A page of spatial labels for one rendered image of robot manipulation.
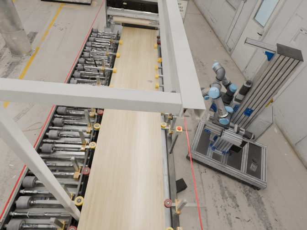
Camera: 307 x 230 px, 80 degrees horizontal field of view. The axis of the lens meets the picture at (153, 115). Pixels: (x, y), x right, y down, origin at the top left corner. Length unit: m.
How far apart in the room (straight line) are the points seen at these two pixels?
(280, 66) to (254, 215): 2.19
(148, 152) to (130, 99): 1.72
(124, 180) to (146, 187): 0.24
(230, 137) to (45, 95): 2.35
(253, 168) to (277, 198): 0.58
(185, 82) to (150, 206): 1.56
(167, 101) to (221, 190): 2.88
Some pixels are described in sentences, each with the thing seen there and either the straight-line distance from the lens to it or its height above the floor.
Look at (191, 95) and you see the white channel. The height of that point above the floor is 2.46.
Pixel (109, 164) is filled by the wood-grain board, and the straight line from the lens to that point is 2.15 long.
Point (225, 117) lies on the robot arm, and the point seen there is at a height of 1.26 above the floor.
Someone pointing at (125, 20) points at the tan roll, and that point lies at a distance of 4.65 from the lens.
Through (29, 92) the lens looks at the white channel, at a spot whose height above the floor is 2.46.
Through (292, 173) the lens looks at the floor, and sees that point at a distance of 4.26.
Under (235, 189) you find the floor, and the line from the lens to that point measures 3.46.
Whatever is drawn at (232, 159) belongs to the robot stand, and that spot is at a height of 0.21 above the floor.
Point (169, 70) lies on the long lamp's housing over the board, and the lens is 0.82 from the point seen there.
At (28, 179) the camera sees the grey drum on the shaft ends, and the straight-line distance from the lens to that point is 2.36.
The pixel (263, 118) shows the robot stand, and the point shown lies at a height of 1.23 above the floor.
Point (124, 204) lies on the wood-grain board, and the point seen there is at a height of 0.90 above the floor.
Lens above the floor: 2.84
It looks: 49 degrees down
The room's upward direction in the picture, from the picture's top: 11 degrees clockwise
